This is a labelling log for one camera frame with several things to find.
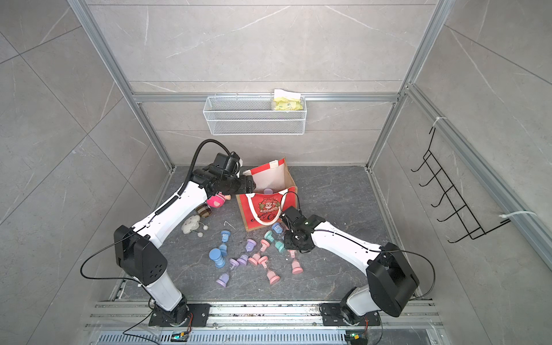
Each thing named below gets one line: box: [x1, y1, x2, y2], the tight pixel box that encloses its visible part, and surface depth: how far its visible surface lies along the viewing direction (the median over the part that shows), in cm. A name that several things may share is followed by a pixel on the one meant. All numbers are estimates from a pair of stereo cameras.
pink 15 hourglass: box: [287, 249, 304, 275], surface depth 85 cm
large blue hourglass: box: [208, 247, 227, 269], surface depth 81 cm
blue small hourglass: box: [271, 222, 284, 234], surface depth 94 cm
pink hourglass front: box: [266, 270, 281, 286], surface depth 81 cm
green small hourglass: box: [264, 230, 287, 253], surface depth 92 cm
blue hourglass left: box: [218, 230, 232, 257], surface depth 92 cm
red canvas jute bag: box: [235, 158, 299, 233], surface depth 91 cm
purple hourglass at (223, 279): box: [215, 273, 230, 289], surface depth 80 cm
